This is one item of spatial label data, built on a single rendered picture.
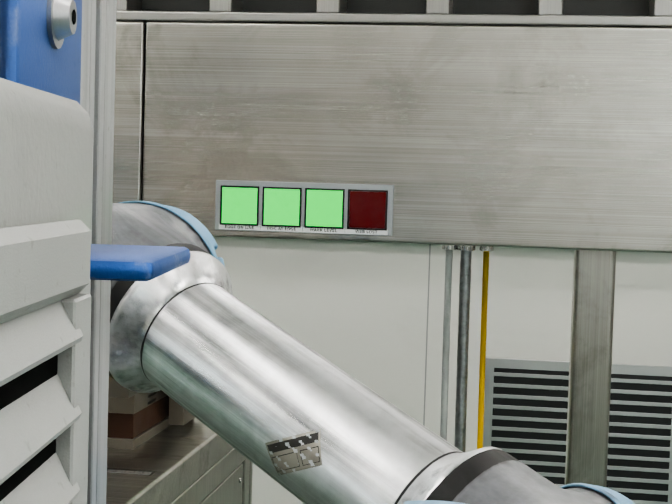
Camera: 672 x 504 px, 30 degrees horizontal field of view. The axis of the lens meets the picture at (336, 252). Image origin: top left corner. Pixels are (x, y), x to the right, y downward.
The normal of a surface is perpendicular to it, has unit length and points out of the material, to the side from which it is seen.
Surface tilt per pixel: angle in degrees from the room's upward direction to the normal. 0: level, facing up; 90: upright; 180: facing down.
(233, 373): 66
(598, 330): 90
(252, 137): 90
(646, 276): 90
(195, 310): 42
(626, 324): 90
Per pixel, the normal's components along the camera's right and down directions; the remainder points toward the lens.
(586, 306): -0.15, 0.05
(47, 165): 1.00, 0.03
